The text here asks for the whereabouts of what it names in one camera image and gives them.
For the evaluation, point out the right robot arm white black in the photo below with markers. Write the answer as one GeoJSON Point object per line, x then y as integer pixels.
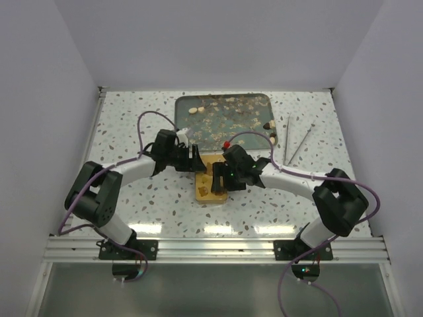
{"type": "Point", "coordinates": [339, 202]}

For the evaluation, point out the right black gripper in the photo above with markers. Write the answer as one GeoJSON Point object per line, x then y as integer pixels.
{"type": "Point", "coordinates": [220, 169]}

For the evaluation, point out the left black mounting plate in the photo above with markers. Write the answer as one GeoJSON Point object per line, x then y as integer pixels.
{"type": "Point", "coordinates": [133, 250]}

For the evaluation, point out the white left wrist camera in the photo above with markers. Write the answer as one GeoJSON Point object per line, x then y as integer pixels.
{"type": "Point", "coordinates": [183, 136]}

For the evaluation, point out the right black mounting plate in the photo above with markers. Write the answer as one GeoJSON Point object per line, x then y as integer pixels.
{"type": "Point", "coordinates": [287, 250]}

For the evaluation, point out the floral teal serving tray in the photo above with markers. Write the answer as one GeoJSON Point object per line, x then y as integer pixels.
{"type": "Point", "coordinates": [225, 115]}

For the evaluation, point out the silver metal tongs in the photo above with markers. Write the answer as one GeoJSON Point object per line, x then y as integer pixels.
{"type": "Point", "coordinates": [296, 134]}

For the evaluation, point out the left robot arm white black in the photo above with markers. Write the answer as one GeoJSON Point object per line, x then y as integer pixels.
{"type": "Point", "coordinates": [94, 194]}

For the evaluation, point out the black mounting plate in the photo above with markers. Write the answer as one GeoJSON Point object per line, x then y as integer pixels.
{"type": "Point", "coordinates": [287, 250]}
{"type": "Point", "coordinates": [133, 250]}

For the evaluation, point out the silver metal tin lid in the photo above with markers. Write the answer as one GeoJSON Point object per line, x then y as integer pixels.
{"type": "Point", "coordinates": [203, 182]}

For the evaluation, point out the aluminium rail front edge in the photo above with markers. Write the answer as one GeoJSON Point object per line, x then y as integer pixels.
{"type": "Point", "coordinates": [82, 249]}

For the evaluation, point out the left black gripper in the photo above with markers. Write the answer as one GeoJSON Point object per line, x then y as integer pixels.
{"type": "Point", "coordinates": [190, 164]}

